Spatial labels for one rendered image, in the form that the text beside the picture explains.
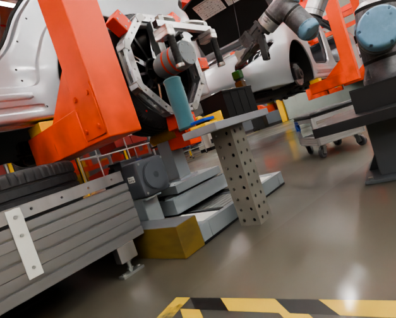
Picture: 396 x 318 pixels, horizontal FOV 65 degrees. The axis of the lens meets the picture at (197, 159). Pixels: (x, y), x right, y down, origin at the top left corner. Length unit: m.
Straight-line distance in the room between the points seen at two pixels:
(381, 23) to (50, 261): 1.39
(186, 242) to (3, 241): 0.59
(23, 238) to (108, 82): 0.61
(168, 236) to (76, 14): 0.90
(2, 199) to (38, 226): 0.17
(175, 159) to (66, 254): 0.87
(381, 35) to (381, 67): 0.21
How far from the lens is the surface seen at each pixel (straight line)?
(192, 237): 1.24
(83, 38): 1.30
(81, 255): 1.17
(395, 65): 1.54
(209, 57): 5.71
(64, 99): 1.43
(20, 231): 1.09
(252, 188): 1.30
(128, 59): 1.58
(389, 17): 1.38
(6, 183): 1.22
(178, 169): 1.78
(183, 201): 1.59
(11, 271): 1.09
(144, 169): 1.44
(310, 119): 2.38
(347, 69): 5.01
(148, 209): 1.49
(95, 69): 1.26
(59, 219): 1.15
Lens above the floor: 0.40
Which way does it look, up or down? 3 degrees down
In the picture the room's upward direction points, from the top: 18 degrees counter-clockwise
